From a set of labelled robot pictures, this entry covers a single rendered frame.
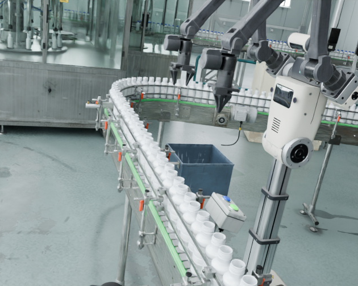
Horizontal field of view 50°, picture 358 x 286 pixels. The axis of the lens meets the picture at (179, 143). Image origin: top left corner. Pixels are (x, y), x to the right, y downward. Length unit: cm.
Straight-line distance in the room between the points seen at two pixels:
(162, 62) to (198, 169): 495
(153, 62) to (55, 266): 475
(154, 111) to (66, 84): 183
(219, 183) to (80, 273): 113
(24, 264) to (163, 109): 156
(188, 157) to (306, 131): 87
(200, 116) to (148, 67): 372
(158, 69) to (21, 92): 286
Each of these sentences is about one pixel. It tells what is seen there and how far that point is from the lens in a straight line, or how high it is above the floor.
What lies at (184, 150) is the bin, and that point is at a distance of 240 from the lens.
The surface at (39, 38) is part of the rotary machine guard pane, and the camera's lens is 475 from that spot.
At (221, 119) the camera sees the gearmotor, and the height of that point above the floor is 92.
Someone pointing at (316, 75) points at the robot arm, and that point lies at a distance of 154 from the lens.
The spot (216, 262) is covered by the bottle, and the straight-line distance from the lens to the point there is 106.
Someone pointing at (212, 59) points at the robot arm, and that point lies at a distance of 133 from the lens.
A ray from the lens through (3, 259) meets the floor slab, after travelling 293.
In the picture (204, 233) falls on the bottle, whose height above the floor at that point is 114.
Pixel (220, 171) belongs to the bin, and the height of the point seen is 90.
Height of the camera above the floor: 174
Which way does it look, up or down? 19 degrees down
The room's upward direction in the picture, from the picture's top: 9 degrees clockwise
